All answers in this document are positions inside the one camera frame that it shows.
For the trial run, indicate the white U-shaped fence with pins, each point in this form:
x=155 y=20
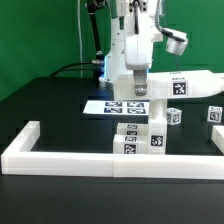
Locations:
x=20 y=159

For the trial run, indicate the white chair seat part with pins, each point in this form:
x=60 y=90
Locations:
x=157 y=126

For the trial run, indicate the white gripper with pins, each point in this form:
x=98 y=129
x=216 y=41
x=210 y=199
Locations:
x=138 y=40

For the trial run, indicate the black camera pole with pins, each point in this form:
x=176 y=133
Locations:
x=92 y=6

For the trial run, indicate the white tagged cube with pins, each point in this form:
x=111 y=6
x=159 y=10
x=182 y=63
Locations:
x=174 y=116
x=214 y=114

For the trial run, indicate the white H-shaped chair back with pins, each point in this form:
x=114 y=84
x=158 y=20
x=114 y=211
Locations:
x=171 y=85

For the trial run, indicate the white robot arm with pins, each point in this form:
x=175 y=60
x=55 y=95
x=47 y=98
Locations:
x=115 y=59

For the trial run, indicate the white tagged cube far right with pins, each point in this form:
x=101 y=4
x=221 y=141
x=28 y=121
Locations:
x=214 y=114

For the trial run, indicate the white block right edge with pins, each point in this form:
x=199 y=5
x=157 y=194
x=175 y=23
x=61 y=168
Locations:
x=218 y=137

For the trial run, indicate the white tag base sheet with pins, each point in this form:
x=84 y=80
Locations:
x=126 y=108

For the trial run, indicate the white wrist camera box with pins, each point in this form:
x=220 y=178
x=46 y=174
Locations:
x=177 y=42

